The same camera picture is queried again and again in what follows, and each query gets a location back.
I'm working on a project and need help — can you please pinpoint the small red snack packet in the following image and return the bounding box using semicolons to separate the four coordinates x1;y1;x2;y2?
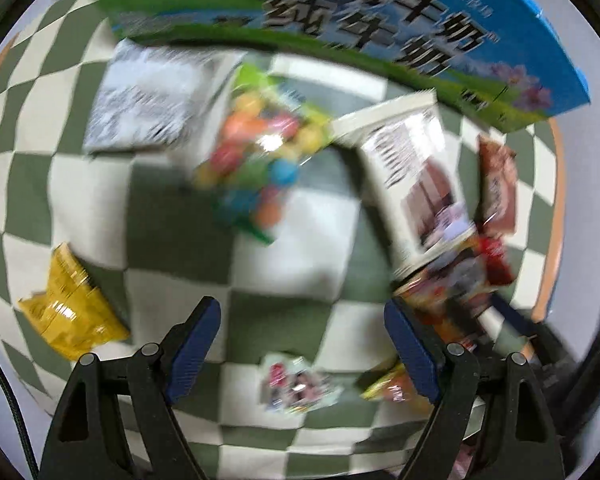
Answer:
356;358;431;413

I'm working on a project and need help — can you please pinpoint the orange cracker snack bag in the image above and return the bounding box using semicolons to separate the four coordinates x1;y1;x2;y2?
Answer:
394;235;516;351

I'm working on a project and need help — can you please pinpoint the yellow snack bag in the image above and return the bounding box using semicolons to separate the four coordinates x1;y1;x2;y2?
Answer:
18;243;130;362

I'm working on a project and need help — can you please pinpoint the small white pink packet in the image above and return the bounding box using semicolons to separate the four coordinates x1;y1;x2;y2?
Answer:
260;353;343;415

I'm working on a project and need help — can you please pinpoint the brown red snack packet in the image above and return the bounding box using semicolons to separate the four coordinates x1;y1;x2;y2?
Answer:
478;136;518;236

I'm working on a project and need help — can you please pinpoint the white chocolate stick box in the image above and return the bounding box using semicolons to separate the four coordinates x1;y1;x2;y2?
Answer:
329;90;476;280

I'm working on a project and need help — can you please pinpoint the colourful candy ball bag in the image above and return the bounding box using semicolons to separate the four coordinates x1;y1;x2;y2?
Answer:
193;62;332;245

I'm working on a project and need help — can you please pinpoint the silver white snack packet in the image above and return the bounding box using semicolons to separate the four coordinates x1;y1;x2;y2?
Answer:
83;39;242;154

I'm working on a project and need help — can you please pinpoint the green white checkered mat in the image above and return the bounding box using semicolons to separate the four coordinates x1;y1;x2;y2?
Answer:
0;0;430;479

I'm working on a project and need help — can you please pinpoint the blue milk cardboard box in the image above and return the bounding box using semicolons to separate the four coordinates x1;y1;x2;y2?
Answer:
98;0;591;132

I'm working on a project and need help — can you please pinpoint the black cable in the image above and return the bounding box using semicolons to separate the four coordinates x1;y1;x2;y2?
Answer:
0;334;41;480

